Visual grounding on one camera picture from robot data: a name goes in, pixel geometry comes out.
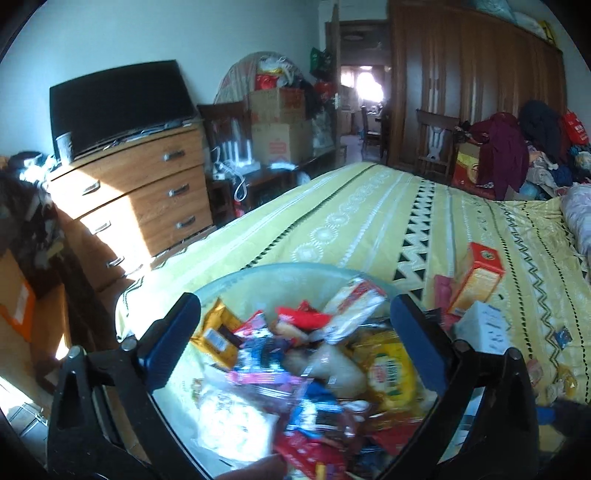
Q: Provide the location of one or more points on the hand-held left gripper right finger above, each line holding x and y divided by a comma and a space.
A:
418, 346

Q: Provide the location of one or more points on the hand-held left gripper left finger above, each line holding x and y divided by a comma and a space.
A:
171, 341

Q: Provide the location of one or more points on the pile of mixed snacks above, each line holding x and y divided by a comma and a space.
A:
314, 369

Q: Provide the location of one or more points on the small pink candy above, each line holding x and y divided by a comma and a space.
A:
537, 371

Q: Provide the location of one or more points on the light blue plastic basin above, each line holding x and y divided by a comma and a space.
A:
277, 272

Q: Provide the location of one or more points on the small blue candy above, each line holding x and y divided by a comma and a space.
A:
563, 336

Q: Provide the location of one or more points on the small yellow candy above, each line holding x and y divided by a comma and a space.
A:
564, 383

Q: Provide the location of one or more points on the white printed box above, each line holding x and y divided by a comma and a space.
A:
485, 327

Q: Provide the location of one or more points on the orange box with round emblem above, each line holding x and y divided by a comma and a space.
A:
475, 277

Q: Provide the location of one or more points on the cardboard box with orange label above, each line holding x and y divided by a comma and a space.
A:
18, 300

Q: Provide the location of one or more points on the wooden dresser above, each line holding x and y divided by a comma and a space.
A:
147, 184

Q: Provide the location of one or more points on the white power strip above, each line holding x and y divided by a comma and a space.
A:
221, 175

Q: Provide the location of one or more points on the red gift box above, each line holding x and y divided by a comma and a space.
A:
468, 168

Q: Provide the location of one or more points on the white router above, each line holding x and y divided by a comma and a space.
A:
244, 162

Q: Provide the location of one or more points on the dark patterned cloth pile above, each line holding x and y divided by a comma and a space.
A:
27, 207

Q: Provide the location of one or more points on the pink floral quilt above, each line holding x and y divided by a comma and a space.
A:
579, 212

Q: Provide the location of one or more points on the maroon garment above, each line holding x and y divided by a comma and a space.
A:
501, 152

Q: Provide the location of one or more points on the dining chair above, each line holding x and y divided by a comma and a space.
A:
369, 134

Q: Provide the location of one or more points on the grey cup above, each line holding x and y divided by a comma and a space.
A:
63, 147

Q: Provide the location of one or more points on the pile of clothes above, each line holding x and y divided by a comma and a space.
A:
545, 161

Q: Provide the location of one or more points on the stacked cardboard boxes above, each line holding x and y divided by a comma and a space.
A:
281, 143

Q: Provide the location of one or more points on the dark wooden chair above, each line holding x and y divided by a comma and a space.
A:
221, 110

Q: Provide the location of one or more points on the black television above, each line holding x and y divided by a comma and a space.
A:
120, 106

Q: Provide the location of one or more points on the cardboard box with red print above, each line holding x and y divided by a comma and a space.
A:
277, 106

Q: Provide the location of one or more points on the red shopping bag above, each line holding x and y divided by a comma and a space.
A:
577, 127

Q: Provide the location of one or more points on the wooden wardrobe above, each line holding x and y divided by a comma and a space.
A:
461, 69

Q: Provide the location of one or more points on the green hanging bag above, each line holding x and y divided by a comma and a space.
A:
319, 62

